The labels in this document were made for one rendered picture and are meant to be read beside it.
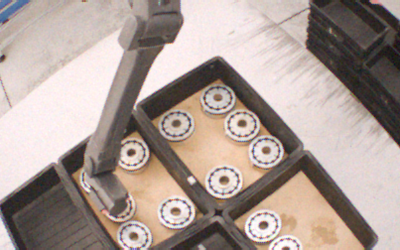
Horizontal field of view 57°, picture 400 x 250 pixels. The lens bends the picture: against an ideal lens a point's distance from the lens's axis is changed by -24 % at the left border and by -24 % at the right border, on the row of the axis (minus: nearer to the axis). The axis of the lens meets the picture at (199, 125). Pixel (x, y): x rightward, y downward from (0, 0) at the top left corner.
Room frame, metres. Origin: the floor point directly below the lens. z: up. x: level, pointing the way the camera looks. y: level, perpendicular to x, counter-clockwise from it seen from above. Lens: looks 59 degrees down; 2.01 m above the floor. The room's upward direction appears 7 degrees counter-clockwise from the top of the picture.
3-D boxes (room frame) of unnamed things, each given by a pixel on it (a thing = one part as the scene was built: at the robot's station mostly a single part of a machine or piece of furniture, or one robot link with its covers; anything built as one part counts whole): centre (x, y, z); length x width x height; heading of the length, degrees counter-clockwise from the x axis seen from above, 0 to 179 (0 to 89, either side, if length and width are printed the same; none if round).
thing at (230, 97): (0.78, -0.06, 0.86); 0.10 x 0.10 x 0.01
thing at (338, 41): (1.42, -0.84, 0.37); 0.40 x 0.30 x 0.45; 31
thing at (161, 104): (0.65, -0.05, 0.87); 0.40 x 0.30 x 0.11; 30
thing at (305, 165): (0.30, -0.25, 0.87); 0.40 x 0.30 x 0.11; 30
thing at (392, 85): (1.08, -1.05, 0.31); 0.40 x 0.30 x 0.34; 32
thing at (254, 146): (0.59, -0.17, 0.86); 0.10 x 0.10 x 0.01
